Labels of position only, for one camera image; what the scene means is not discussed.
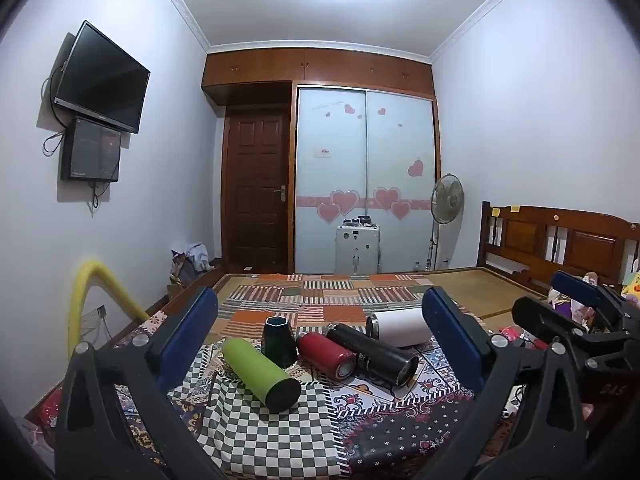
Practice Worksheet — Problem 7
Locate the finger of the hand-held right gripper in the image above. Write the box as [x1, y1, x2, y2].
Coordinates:
[511, 296, 590, 347]
[550, 270, 609, 312]

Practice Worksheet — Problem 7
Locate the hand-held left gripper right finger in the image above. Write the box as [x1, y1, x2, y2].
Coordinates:
[421, 286, 589, 480]

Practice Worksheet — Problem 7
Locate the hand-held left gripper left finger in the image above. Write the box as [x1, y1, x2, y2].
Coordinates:
[54, 286, 226, 480]

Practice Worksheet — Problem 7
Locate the white cup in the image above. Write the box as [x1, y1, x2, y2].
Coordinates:
[365, 307, 432, 348]

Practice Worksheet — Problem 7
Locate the black cup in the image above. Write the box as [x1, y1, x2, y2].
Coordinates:
[326, 323, 420, 388]

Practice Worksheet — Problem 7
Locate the dark green hexagonal cup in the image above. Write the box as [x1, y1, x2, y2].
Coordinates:
[263, 315, 299, 369]

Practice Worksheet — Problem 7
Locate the red cup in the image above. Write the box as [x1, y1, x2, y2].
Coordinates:
[296, 331, 357, 381]

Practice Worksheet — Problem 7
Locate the wooden bed headboard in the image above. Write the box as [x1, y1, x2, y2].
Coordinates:
[477, 200, 640, 293]

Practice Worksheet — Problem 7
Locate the woven straw mat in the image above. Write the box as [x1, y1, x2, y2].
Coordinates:
[424, 267, 552, 322]

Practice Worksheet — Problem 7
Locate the yellow plush toy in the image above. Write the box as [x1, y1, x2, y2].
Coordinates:
[622, 269, 640, 307]

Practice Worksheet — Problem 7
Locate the pile of clothes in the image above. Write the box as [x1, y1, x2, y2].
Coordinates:
[168, 242, 212, 287]

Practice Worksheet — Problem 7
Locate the yellow foam tube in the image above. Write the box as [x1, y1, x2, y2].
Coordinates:
[68, 258, 151, 357]

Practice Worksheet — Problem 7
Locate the floral patterned blanket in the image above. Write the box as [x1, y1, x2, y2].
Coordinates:
[327, 344, 506, 478]

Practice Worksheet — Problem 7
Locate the white equipment case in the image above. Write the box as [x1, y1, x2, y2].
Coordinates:
[334, 215, 382, 276]

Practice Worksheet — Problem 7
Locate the green checkered cloth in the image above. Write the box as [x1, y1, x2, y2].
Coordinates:
[166, 339, 352, 479]

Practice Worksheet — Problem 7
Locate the patchwork striped blanket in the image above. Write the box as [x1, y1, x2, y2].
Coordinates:
[214, 273, 482, 347]

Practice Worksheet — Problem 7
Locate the standing fan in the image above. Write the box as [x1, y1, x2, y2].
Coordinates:
[426, 173, 466, 272]

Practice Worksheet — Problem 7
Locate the brown wooden door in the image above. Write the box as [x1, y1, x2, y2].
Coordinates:
[222, 104, 294, 272]

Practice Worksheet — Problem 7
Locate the wooden wardrobe with heart stickers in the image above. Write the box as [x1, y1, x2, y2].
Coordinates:
[201, 47, 443, 276]

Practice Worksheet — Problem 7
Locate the wall power outlet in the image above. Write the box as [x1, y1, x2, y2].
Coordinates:
[81, 304, 109, 328]

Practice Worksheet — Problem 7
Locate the small black wall monitor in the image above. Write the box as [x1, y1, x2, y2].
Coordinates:
[60, 116, 124, 184]

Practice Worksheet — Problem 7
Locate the black television cable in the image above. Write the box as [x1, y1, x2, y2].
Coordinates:
[42, 62, 68, 159]

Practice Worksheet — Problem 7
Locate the wall-mounted black television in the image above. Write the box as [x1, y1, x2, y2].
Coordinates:
[53, 20, 151, 135]

